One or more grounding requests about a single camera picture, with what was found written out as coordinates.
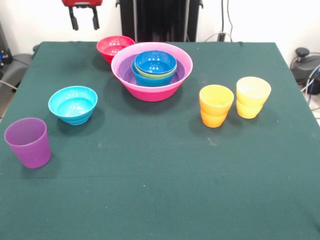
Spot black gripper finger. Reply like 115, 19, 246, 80
90, 5, 101, 31
68, 6, 80, 32

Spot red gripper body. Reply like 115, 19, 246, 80
61, 0, 104, 9

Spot small red-pink bowl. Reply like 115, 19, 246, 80
96, 35, 136, 64

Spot purple bowl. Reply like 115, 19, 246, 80
117, 52, 187, 87

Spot dark blue bowl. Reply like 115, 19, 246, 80
134, 50, 178, 76

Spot green bowl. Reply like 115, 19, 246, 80
134, 62, 177, 80

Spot large pink bowl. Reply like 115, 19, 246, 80
110, 41, 194, 103

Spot black equipment box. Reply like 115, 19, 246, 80
0, 21, 14, 67

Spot cyan bowl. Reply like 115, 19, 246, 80
47, 85, 99, 126

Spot purple cup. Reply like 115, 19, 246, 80
3, 117, 52, 170

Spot yellow cup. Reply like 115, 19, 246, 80
236, 76, 272, 108

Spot dark green tablecloth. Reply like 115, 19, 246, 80
0, 41, 320, 240

